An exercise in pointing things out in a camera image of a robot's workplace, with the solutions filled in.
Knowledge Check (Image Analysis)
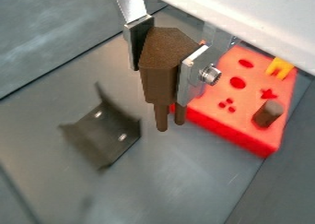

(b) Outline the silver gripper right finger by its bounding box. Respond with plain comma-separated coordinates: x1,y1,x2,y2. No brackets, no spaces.
176,23,240,106

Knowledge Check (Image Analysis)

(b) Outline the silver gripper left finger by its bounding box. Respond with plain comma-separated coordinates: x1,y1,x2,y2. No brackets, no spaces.
116,0,154,71

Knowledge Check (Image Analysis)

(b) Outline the brown three prong object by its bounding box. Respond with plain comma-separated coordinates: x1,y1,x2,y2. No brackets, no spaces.
138,27,199,132

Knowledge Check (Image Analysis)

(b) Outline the red peg board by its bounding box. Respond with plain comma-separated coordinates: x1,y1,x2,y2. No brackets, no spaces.
186,46,297,158

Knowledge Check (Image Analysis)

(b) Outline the yellow two-legged block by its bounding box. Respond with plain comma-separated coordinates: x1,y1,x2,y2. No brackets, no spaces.
265,57,294,80

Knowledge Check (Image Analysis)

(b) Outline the brown hexagonal peg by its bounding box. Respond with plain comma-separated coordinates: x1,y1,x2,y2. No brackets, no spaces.
253,100,285,128

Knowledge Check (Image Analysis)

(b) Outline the dark grey curved bracket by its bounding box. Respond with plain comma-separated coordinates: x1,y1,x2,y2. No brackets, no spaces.
59,83,142,170

